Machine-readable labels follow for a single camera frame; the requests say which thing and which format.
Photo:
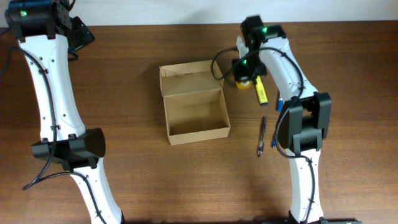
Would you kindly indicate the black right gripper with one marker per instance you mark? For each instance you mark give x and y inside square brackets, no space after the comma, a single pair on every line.
[241,74]

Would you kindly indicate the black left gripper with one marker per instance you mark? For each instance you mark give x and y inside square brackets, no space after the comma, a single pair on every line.
[84,36]

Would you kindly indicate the yellow tape roll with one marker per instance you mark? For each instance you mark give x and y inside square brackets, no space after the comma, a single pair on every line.
[243,85]

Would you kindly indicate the yellow highlighter marker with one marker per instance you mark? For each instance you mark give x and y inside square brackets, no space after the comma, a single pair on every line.
[263,101]

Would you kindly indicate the blue whiteboard marker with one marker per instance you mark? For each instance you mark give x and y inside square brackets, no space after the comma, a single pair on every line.
[280,104]

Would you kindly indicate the black clear ballpoint pen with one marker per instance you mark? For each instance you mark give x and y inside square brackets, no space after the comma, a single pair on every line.
[261,137]

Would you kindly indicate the blue clear ballpoint pen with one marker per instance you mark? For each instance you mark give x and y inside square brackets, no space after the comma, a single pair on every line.
[273,143]

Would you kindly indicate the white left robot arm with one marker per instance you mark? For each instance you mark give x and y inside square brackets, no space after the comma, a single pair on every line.
[49,39]

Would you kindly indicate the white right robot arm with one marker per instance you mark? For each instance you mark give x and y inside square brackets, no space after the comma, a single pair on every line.
[304,120]

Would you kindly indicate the open brown cardboard box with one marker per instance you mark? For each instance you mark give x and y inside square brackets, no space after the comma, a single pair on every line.
[194,102]

